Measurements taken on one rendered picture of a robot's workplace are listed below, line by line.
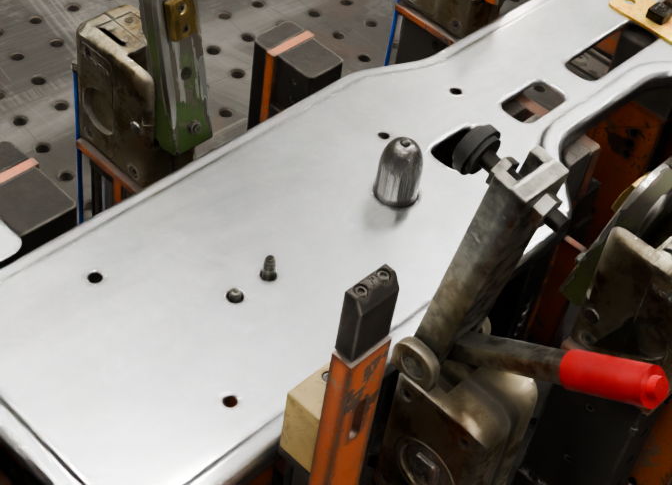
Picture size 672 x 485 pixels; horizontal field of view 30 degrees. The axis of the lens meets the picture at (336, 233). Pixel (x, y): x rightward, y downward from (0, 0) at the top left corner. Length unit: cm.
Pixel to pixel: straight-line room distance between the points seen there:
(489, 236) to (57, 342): 30
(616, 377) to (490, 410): 11
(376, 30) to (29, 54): 42
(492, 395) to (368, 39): 87
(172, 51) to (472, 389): 33
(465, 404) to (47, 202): 35
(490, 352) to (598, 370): 7
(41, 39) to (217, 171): 64
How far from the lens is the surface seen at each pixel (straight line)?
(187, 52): 90
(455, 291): 67
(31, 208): 90
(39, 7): 156
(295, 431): 71
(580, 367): 66
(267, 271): 83
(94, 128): 100
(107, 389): 77
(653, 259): 82
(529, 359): 68
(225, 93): 144
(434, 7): 118
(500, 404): 73
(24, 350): 79
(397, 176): 87
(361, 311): 57
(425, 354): 71
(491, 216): 62
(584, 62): 158
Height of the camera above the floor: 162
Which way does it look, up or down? 45 degrees down
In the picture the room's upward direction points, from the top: 9 degrees clockwise
